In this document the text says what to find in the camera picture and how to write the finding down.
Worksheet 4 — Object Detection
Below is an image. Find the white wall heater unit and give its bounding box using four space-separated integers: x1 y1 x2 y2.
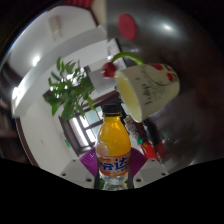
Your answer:
48 15 63 38

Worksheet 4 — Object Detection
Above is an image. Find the red carpeted staircase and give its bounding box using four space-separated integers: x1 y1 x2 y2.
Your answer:
63 0 94 9

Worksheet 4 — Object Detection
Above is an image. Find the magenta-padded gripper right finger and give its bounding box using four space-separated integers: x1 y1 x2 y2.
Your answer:
128 147 169 190

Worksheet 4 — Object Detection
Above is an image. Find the small red box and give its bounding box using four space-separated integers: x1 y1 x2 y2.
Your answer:
139 139 164 163

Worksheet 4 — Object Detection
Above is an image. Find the potted green plant white pot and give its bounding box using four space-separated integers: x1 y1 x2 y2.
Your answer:
43 55 118 122

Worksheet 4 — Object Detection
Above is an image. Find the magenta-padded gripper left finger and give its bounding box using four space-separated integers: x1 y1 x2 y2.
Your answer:
59 148 100 190

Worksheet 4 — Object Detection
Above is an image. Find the brown wooden glazed door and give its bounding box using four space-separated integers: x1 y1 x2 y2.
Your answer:
59 109 104 156

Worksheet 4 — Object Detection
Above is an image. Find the orange drink bottle black cap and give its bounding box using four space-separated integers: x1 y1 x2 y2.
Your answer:
94 103 132 192

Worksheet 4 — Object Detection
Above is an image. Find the flat round red coaster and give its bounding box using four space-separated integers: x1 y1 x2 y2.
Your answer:
117 13 138 41

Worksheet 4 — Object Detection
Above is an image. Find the yellow paper cup with cherries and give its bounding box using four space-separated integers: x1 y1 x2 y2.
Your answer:
100 51 181 124

